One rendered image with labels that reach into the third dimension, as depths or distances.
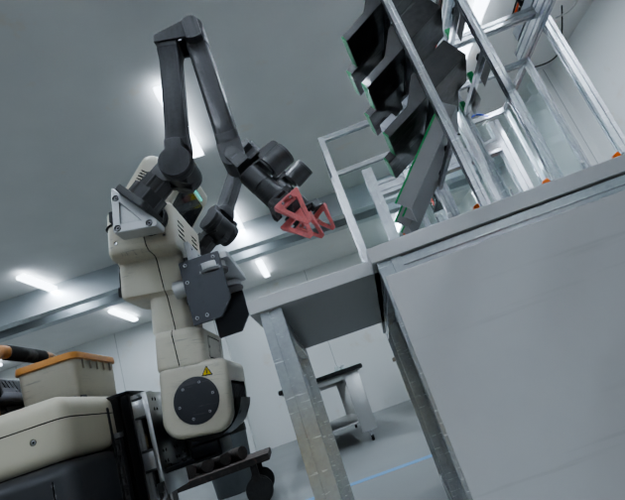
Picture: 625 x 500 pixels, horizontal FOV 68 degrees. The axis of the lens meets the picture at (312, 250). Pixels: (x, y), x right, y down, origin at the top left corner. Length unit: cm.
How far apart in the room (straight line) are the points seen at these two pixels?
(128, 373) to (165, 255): 1088
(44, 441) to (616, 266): 108
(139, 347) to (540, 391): 1145
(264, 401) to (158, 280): 1003
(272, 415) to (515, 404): 1042
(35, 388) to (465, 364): 96
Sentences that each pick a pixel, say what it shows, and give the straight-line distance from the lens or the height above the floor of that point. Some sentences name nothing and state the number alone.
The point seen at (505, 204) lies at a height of 85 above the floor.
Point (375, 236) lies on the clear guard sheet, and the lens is 303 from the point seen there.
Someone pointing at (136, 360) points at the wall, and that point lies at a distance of 1204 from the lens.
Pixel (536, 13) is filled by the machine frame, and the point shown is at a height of 205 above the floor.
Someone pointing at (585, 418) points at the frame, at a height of 48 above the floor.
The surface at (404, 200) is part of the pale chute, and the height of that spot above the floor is 101.
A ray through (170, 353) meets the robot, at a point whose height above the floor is 85.
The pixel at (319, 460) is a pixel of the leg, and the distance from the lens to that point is 93.
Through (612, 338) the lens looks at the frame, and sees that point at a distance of 91.
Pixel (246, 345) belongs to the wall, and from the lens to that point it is 1132.
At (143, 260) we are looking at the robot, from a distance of 127.
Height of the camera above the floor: 64
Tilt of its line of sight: 17 degrees up
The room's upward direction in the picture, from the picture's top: 19 degrees counter-clockwise
